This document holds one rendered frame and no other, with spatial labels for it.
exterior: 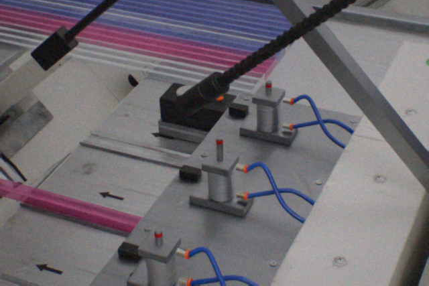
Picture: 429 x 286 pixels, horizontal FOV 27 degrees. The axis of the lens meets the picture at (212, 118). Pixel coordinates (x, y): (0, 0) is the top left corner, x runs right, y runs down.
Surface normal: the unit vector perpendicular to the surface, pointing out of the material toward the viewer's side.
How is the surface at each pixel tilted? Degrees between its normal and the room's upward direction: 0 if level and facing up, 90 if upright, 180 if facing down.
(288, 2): 90
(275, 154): 48
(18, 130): 0
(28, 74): 90
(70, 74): 0
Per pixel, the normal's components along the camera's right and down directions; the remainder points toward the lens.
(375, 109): -0.41, 0.52
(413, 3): 0.65, -0.41
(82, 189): -0.04, -0.83
